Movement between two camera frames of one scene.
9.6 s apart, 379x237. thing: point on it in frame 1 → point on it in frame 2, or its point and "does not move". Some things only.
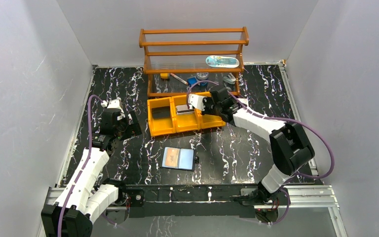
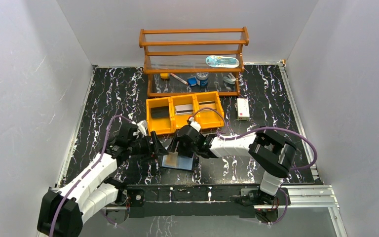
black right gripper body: (210, 107) → (184, 150)
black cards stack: (162, 112) does not move
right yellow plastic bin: (203, 120) does not move
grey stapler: (229, 79) does not move
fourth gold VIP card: (171, 157) does not move
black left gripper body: (132, 127) → (152, 144)
